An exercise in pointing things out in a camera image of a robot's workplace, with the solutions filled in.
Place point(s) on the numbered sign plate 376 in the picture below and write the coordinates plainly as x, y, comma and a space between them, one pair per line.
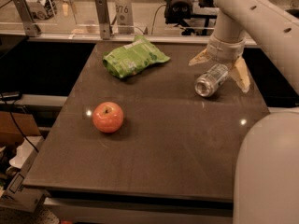
124, 14

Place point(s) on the red apple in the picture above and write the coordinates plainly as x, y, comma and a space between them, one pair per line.
108, 117

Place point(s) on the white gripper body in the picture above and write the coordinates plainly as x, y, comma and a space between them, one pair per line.
225, 52

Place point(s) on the white equipment box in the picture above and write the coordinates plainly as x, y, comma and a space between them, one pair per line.
42, 9

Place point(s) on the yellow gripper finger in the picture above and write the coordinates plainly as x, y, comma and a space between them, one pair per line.
201, 57
239, 73

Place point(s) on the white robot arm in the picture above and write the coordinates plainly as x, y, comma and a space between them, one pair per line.
259, 42

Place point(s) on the middle metal bracket post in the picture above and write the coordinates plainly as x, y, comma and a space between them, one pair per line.
103, 19

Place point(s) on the metal bracket post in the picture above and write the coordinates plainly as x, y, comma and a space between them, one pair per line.
29, 26
103, 19

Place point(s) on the left metal bracket post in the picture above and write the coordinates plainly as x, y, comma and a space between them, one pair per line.
29, 26

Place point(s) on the green snack bag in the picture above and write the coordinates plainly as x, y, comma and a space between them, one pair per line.
131, 59

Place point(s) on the cardboard box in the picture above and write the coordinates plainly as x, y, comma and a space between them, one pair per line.
20, 140

